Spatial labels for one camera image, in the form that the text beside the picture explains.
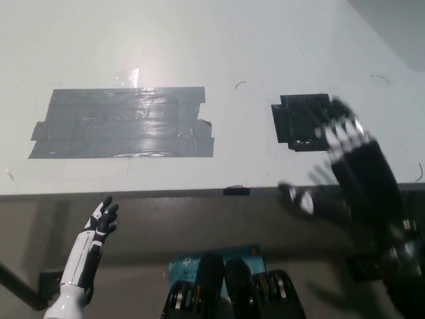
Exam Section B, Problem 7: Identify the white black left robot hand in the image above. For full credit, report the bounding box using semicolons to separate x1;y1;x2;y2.
60;195;120;288

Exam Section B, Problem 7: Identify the black tape patch on table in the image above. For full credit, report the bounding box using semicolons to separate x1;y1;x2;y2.
270;94;337;152

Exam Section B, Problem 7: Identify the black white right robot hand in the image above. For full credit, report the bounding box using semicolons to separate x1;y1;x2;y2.
277;96;418;247

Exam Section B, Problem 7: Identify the black slanted table leg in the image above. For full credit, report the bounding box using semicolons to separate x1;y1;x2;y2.
0;261;48;310

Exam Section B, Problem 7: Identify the teal cardboard box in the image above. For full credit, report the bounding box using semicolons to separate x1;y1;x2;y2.
167;245;267;300

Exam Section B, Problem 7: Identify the grey duct tape patch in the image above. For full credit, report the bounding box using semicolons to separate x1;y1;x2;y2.
28;86;215;160

